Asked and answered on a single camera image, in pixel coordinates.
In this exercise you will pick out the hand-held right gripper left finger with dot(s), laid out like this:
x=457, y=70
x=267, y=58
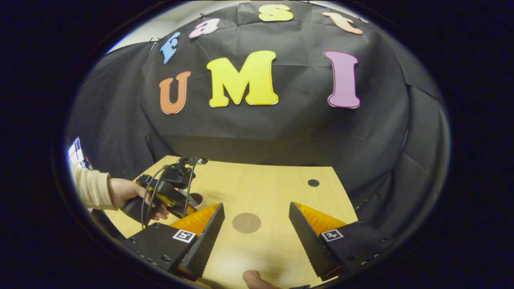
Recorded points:
x=207, y=241

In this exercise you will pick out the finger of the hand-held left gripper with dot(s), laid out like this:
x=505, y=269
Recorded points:
x=172, y=202

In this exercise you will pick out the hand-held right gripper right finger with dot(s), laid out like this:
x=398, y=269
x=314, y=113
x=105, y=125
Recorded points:
x=309, y=245

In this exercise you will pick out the beige cup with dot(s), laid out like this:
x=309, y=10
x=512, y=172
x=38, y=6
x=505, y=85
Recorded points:
x=199, y=199

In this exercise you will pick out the brown round coaster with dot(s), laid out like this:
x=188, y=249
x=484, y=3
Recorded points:
x=246, y=222

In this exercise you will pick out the wooden desktop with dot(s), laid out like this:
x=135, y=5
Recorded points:
x=273, y=192

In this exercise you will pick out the black desk grommet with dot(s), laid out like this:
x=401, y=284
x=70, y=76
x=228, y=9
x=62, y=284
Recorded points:
x=313, y=183

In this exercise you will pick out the bright background screen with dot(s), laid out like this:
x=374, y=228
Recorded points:
x=75, y=152

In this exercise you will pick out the black backdrop cloth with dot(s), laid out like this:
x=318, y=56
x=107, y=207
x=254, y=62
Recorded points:
x=281, y=132

